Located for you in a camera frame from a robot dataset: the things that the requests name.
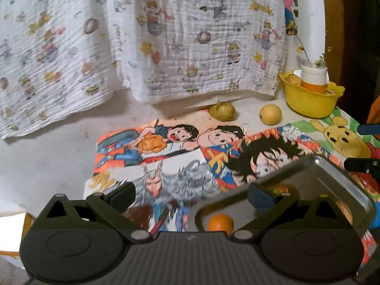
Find colourful cartoon wall print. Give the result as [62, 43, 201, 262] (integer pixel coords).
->
[279, 0, 299, 36]

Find brown wooden frame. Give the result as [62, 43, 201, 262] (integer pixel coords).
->
[321, 0, 345, 84]

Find white cartoon printed blanket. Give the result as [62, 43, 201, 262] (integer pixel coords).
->
[0, 0, 287, 139]

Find colourful cartoon printed mat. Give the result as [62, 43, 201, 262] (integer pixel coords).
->
[85, 107, 380, 269]

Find white and orange jar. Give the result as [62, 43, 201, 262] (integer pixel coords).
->
[300, 61, 329, 94]

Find yellow flower stem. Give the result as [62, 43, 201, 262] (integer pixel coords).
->
[292, 34, 327, 66]

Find metal tray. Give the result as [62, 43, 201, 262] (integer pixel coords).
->
[190, 154, 377, 235]

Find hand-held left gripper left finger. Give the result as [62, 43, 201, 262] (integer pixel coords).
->
[36, 181, 153, 242]

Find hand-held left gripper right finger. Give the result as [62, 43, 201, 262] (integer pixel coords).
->
[233, 182, 355, 242]

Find small orange tangerine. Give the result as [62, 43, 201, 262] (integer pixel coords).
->
[207, 214, 235, 233]

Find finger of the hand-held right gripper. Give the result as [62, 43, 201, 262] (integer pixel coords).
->
[357, 123, 380, 139]
[344, 157, 380, 174]

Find yellow plastic bowl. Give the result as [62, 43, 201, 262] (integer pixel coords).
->
[278, 71, 345, 119]

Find round yellow fruit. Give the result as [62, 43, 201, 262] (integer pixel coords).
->
[259, 104, 282, 126]

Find green pear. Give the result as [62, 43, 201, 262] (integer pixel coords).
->
[207, 101, 236, 122]

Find white yellow-edged box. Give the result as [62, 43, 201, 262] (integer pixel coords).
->
[0, 212, 32, 263]

